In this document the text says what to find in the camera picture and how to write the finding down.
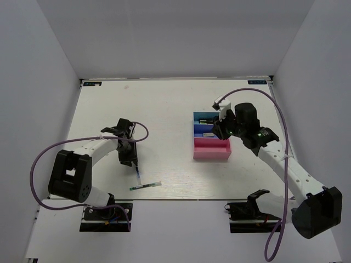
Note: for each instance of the blue and white pen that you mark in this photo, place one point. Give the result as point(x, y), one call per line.
point(138, 176)

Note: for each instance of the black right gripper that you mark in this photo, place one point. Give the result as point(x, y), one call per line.
point(218, 126)

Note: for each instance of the blue corner label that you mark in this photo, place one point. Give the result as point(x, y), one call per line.
point(92, 84)
point(257, 82)

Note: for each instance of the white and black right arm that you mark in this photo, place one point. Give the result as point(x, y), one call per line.
point(314, 208)

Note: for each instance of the light blue plastic container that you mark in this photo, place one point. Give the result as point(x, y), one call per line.
point(203, 115)

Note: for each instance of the left blue corner label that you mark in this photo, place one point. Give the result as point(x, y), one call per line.
point(92, 84)

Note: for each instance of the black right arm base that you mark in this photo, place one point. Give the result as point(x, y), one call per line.
point(245, 217)

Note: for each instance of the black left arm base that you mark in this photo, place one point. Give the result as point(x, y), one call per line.
point(107, 220)

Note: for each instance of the dark blue plastic container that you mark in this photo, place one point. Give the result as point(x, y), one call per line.
point(200, 129)

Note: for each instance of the right blue corner label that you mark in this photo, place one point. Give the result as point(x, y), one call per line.
point(257, 82)

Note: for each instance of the pink plastic container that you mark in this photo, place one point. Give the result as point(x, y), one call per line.
point(211, 149)

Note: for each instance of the green and black highlighter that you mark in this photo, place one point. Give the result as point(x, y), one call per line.
point(208, 121)

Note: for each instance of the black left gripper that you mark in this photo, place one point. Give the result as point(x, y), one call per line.
point(126, 160)

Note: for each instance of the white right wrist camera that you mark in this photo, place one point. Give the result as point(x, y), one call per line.
point(222, 105)

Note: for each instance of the green and white pen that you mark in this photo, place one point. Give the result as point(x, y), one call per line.
point(154, 184)

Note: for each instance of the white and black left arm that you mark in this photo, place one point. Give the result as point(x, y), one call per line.
point(71, 176)

